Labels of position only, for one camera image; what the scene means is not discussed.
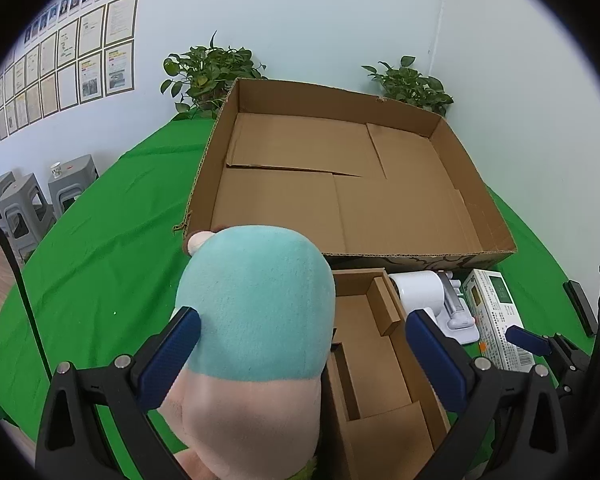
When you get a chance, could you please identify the black floor cable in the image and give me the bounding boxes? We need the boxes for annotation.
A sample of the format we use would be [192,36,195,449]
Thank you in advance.
[0,205,56,376]

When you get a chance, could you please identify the group of framed wall certificates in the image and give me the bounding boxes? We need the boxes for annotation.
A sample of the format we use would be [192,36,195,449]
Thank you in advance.
[0,0,137,151]

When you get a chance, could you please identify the white and green packet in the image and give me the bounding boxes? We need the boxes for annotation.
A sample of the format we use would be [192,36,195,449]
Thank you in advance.
[462,269,536,372]

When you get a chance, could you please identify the small potted green plant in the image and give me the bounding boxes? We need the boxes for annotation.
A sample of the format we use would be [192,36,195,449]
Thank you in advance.
[361,55,455,118]

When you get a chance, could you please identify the white hair dryer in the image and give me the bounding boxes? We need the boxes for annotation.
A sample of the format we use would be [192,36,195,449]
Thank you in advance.
[389,269,481,346]

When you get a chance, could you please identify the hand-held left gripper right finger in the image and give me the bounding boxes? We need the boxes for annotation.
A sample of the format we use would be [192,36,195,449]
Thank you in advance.
[405,307,588,480]

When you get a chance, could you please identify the teal and pink plush toy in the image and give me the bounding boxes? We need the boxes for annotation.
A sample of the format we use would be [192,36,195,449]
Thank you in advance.
[157,225,337,480]

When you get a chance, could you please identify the small cardboard insert box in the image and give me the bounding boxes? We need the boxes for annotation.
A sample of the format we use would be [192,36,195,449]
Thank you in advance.
[320,267,453,480]

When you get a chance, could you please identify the grey plastic stool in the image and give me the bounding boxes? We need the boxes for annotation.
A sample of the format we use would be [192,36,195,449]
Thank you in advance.
[47,154,101,216]
[0,171,16,211]
[0,174,57,261]

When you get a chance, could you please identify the large potted green plant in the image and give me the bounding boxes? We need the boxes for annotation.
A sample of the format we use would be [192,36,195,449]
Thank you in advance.
[161,30,268,121]

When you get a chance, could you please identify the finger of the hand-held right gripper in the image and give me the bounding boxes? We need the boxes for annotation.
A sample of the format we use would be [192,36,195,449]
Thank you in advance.
[505,326,593,391]

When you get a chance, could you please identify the large cardboard box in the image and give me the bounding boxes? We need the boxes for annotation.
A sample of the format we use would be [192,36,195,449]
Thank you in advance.
[172,77,518,273]

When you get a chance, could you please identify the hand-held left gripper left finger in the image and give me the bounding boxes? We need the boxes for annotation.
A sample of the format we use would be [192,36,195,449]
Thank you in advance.
[35,305,203,480]

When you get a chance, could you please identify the green tablecloth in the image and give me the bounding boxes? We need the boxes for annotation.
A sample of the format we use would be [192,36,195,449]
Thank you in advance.
[0,110,600,480]

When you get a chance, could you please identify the black rectangular device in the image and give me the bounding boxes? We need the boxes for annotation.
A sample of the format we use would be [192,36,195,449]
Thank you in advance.
[563,280,598,338]

